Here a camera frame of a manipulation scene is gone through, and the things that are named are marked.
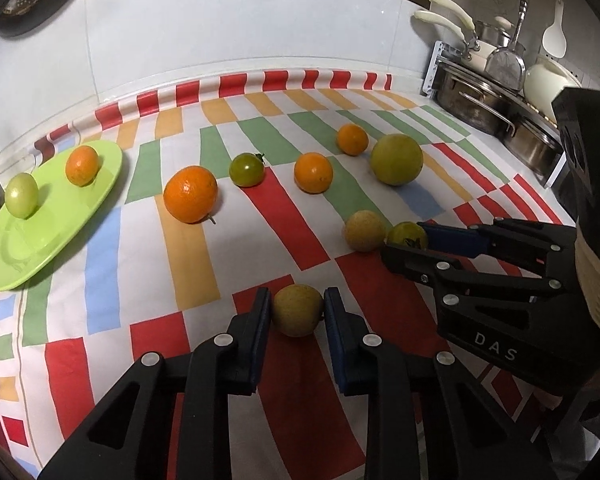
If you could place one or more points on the large green citrus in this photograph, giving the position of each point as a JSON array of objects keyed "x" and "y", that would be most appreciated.
[{"x": 396, "y": 159}]

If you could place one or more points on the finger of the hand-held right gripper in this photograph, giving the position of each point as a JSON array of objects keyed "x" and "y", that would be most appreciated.
[
  {"x": 410, "y": 262},
  {"x": 455, "y": 239}
]

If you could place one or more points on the tan round fruit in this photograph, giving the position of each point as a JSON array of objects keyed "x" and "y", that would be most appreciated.
[
  {"x": 297, "y": 310},
  {"x": 364, "y": 230}
]

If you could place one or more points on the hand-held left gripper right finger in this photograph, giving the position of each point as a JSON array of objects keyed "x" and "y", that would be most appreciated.
[{"x": 336, "y": 340}]

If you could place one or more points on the small yellow-green tomato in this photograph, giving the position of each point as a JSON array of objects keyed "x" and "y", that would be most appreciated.
[{"x": 402, "y": 234}]

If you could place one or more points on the white rice paddle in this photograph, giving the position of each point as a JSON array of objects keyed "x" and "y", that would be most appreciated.
[{"x": 555, "y": 35}]

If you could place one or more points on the black frying pan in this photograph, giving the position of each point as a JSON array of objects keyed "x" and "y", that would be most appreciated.
[{"x": 55, "y": 15}]

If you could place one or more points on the colourful striped tablecloth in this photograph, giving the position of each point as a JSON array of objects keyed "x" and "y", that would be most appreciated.
[{"x": 280, "y": 240}]

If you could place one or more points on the medium orange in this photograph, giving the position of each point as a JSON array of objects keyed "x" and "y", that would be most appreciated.
[{"x": 313, "y": 172}]

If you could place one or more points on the large steel pot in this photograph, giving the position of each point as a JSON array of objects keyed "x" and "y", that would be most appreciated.
[{"x": 470, "y": 97}]

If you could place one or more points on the dark green tomato with stem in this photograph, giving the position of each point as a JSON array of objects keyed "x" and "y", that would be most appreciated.
[{"x": 246, "y": 170}]

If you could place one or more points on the hanging steel strainer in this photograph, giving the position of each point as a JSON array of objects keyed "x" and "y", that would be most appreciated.
[{"x": 505, "y": 65}]

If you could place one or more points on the small orange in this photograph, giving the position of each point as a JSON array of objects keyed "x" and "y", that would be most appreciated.
[
  {"x": 352, "y": 139},
  {"x": 82, "y": 165}
]

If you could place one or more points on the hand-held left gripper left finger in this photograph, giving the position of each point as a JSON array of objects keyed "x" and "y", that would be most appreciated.
[{"x": 261, "y": 340}]

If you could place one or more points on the white dish rack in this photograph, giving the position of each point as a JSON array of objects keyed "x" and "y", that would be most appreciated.
[{"x": 434, "y": 67}]

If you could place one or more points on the green plate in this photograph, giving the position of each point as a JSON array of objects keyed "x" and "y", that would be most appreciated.
[{"x": 55, "y": 230}]

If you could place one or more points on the pale green tomato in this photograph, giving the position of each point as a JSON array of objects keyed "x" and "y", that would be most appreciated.
[{"x": 21, "y": 195}]

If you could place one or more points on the small steel pot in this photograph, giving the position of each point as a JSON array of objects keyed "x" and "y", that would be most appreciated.
[{"x": 532, "y": 142}]

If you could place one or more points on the large orange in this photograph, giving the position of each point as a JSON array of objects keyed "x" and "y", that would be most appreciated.
[{"x": 190, "y": 194}]

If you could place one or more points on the white kettle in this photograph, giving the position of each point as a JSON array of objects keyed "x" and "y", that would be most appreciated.
[{"x": 547, "y": 87}]

